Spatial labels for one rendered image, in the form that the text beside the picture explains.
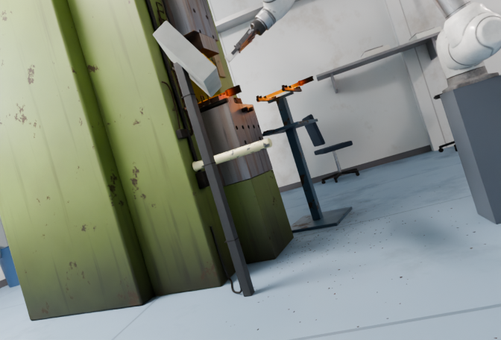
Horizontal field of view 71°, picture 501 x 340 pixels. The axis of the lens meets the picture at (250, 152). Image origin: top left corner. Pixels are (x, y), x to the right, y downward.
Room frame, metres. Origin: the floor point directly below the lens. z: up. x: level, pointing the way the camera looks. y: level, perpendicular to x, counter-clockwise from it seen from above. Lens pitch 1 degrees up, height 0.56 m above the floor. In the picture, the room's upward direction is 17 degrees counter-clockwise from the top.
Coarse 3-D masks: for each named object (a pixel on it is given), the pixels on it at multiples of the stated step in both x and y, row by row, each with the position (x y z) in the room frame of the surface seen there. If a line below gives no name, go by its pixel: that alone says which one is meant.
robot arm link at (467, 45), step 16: (448, 0) 1.34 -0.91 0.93; (464, 0) 1.33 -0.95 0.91; (448, 16) 1.37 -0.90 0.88; (464, 16) 1.31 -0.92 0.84; (480, 16) 1.27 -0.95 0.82; (496, 16) 1.25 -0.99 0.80; (448, 32) 1.38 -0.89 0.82; (464, 32) 1.31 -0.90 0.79; (480, 32) 1.26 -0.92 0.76; (496, 32) 1.25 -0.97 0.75; (464, 48) 1.33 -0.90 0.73; (480, 48) 1.29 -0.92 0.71; (496, 48) 1.29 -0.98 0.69; (464, 64) 1.46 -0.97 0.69
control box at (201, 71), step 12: (168, 24) 1.38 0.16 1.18; (156, 36) 1.38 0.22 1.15; (168, 36) 1.38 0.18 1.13; (180, 36) 1.38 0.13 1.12; (168, 48) 1.38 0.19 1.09; (180, 48) 1.38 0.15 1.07; (192, 48) 1.38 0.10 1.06; (180, 60) 1.38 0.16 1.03; (192, 60) 1.38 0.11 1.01; (204, 60) 1.38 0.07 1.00; (192, 72) 1.40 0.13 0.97; (204, 72) 1.38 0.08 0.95; (216, 72) 1.44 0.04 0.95; (204, 84) 1.44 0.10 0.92; (216, 84) 1.60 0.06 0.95
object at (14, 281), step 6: (0, 246) 3.86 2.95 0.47; (0, 252) 3.85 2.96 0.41; (6, 252) 3.86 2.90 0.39; (0, 258) 3.87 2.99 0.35; (6, 258) 3.86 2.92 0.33; (12, 258) 3.87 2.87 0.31; (0, 264) 3.90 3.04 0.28; (6, 264) 3.87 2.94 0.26; (12, 264) 3.87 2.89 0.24; (6, 270) 3.88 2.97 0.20; (12, 270) 3.88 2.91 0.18; (6, 276) 3.90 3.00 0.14; (12, 276) 3.88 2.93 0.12; (12, 282) 3.89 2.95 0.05; (18, 282) 3.89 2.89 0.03
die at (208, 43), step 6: (192, 36) 2.02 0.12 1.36; (198, 36) 2.01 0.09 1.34; (204, 36) 2.06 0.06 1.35; (192, 42) 2.03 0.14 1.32; (198, 42) 2.01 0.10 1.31; (204, 42) 2.04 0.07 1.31; (210, 42) 2.11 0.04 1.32; (198, 48) 2.02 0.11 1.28; (204, 48) 2.03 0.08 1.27; (210, 48) 2.09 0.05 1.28; (216, 48) 2.17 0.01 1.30; (204, 54) 2.13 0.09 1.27; (210, 54) 2.16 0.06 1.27
